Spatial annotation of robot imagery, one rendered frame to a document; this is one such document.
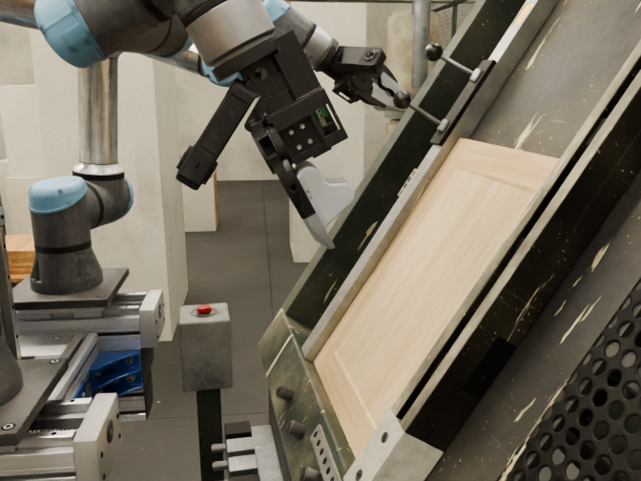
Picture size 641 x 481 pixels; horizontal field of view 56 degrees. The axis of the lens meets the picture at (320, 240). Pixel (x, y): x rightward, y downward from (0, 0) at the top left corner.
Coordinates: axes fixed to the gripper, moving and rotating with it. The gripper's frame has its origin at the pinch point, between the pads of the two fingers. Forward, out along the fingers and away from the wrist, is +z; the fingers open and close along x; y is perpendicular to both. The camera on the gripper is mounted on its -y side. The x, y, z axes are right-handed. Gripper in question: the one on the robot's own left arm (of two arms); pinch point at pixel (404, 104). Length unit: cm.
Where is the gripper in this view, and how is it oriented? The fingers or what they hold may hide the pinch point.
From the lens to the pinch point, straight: 132.0
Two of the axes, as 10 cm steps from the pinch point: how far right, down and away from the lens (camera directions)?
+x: -4.3, 8.8, -2.2
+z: 8.2, 4.8, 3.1
